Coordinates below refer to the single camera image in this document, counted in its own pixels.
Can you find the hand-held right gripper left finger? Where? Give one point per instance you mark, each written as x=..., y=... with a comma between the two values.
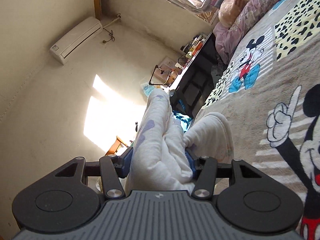
x=126, y=159

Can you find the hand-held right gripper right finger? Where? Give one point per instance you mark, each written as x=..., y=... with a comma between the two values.
x=192, y=165

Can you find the white floral pyjama garment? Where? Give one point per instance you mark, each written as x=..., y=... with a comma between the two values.
x=155, y=155

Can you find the wooden chair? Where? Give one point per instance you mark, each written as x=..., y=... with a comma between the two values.
x=117, y=146

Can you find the teal patterned bag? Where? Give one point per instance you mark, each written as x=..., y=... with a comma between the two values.
x=181, y=118

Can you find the light blue packet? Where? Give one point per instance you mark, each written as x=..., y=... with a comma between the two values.
x=147, y=88

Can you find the dark desk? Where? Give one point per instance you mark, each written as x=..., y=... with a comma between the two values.
x=197, y=80

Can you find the clutter of small desk things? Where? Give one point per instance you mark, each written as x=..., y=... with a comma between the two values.
x=193, y=46

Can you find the cartoon mouse printed blanket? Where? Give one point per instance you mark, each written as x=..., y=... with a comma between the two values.
x=275, y=80

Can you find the pink purple quilt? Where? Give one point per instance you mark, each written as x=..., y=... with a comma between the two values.
x=250, y=18

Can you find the peach floral pillow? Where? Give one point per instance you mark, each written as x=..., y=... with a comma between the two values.
x=235, y=2

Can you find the white wall socket panel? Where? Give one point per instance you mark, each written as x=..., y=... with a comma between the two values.
x=167, y=63

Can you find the white wall air conditioner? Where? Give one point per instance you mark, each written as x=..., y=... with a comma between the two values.
x=75, y=41

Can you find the white wall pipe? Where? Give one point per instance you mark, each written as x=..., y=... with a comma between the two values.
x=112, y=21

